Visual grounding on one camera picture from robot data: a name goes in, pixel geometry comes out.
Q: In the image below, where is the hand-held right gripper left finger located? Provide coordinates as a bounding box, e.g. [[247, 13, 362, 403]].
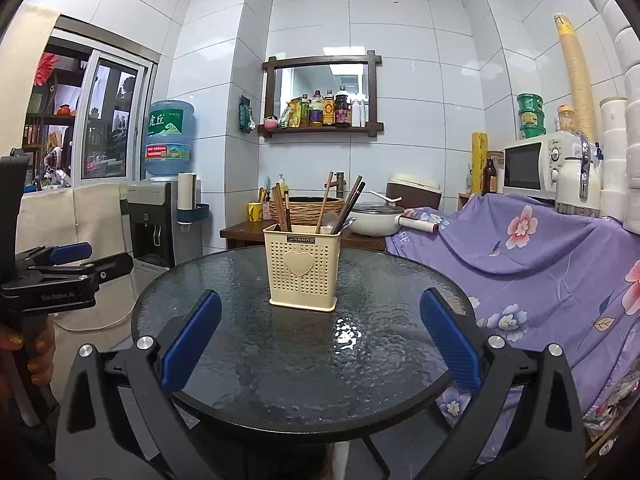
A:
[[55, 289, 223, 480]]

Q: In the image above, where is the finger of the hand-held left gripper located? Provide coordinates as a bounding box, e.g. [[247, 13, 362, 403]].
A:
[[30, 253, 135, 288], [15, 242, 93, 270]]

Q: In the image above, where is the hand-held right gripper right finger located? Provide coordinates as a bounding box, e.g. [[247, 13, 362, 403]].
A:
[[415, 287, 586, 480]]

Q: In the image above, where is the beige perforated utensil holder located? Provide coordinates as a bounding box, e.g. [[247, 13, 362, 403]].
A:
[[263, 223, 343, 313]]

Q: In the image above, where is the black chopstick with gold band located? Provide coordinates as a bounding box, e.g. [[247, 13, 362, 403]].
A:
[[332, 175, 364, 235]]

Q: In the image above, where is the person's left hand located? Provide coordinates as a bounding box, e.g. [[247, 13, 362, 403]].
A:
[[0, 320, 56, 388]]

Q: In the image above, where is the cream cloth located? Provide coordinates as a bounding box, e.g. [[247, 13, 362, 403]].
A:
[[15, 182, 132, 332]]

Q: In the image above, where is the white water dispenser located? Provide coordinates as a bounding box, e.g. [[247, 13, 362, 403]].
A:
[[126, 180, 201, 272]]

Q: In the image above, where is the teal cup holder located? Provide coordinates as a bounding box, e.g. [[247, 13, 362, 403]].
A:
[[175, 203, 210, 226]]

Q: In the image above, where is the purple floral cloth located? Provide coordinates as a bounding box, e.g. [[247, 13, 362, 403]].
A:
[[385, 192, 640, 441]]

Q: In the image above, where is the stack of paper cups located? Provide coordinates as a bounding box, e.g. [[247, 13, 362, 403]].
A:
[[178, 172, 197, 211]]

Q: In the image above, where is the wooden display shelf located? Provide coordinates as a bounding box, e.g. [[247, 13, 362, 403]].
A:
[[22, 42, 92, 192]]

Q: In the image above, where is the white cooking pot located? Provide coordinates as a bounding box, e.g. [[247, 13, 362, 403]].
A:
[[347, 210, 441, 237]]

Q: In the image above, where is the blue water bottle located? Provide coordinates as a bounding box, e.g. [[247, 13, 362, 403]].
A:
[[144, 100, 196, 178]]

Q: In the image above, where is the sliding window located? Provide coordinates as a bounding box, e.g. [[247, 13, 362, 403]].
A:
[[79, 46, 160, 182]]

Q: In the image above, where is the cream rice cooker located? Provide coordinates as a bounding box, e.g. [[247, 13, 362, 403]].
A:
[[386, 173, 442, 211]]

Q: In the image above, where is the glass pot lid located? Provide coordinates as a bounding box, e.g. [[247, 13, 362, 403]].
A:
[[350, 202, 397, 217]]

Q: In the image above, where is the brown glass bottle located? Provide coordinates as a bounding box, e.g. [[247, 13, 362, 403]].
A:
[[482, 157, 498, 196]]

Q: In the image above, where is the woven pattern wash basin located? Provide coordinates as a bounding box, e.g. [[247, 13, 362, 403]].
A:
[[282, 197, 347, 226]]

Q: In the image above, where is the white microwave oven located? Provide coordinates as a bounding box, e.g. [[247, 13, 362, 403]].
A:
[[502, 131, 582, 202]]

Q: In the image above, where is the green hanging bag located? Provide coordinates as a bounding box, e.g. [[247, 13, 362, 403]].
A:
[[237, 95, 256, 135]]

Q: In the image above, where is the white kettle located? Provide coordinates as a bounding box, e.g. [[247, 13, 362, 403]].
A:
[[554, 132, 602, 217]]

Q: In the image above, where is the green snack packet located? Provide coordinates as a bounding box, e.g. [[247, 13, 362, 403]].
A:
[[279, 101, 302, 129]]

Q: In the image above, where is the wooden framed mirror shelf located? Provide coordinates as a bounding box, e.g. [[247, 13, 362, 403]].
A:
[[257, 50, 384, 139]]

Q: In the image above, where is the white foam cup stack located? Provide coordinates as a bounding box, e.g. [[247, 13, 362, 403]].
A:
[[575, 0, 640, 237], [599, 97, 629, 222]]

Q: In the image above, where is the dark soy sauce bottle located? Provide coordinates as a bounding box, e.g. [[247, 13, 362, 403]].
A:
[[334, 86, 351, 127]]

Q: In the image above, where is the tall yellow paper cup stack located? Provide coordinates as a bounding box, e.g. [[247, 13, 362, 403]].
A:
[[553, 12, 599, 143]]

